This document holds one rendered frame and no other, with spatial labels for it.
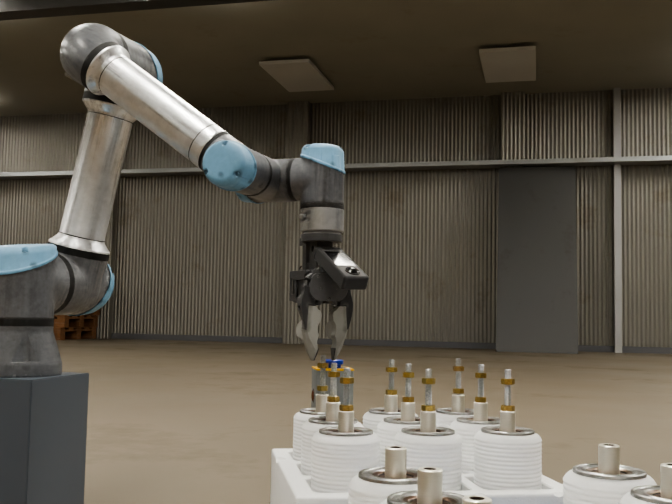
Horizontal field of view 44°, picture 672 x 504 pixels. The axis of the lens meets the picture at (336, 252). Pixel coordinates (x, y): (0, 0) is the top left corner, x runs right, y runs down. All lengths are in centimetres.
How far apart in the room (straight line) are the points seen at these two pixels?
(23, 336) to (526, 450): 85
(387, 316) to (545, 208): 251
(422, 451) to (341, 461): 11
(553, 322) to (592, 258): 119
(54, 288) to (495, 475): 82
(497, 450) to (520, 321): 919
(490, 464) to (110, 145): 90
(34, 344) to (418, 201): 998
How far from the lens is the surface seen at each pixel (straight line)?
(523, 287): 1050
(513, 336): 1033
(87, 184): 163
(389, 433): 129
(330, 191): 140
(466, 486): 122
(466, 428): 132
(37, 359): 151
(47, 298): 154
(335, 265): 134
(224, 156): 132
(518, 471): 121
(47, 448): 151
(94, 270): 163
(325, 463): 116
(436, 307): 1116
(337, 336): 141
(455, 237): 1118
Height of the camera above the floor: 42
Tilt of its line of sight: 4 degrees up
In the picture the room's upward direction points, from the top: 1 degrees clockwise
